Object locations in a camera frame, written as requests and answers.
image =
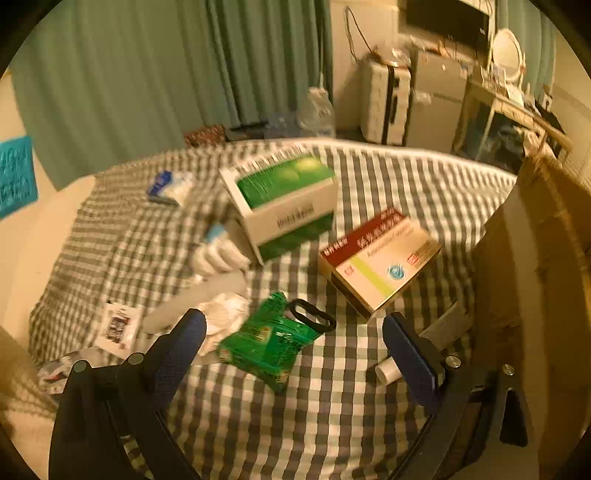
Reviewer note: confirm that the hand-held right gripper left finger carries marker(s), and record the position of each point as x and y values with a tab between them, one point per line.
180	355

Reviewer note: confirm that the green curtain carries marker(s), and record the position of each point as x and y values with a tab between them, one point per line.
138	69
540	46

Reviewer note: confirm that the black television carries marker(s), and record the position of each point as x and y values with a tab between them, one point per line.
443	18

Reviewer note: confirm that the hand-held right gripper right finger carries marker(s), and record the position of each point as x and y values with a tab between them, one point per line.
413	360

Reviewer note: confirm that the cardboard box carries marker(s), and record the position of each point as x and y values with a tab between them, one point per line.
508	277

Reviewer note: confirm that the grey fridge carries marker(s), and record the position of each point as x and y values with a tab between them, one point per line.
436	106

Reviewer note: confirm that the blue and white tissue pack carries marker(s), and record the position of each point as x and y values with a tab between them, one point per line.
168	187

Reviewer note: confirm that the small printed card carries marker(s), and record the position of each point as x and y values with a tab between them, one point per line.
115	327

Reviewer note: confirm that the checkered tablecloth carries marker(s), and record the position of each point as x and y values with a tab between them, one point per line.
295	415

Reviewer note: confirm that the blue wall sign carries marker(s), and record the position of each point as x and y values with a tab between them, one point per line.
16	175

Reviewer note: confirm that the crumpled white tissue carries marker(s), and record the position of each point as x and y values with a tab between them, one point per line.
221	314

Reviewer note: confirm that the crumpled printed wrapper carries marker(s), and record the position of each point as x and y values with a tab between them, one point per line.
55	369

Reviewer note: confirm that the dressing table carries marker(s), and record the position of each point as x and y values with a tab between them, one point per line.
508	107

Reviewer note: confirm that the green and white box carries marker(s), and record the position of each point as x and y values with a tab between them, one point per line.
277	184

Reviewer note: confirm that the red and white box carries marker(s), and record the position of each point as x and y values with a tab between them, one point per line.
378	263

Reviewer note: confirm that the white and blue figurine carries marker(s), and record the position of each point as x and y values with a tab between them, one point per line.
217	258

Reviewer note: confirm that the green snack packet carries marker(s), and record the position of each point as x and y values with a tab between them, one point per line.
263	341

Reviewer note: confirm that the small white bottle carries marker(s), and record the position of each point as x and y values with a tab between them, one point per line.
385	370

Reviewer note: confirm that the white suitcase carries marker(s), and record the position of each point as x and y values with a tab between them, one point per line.
376	101

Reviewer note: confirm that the white comb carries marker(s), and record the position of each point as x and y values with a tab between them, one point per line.
198	295

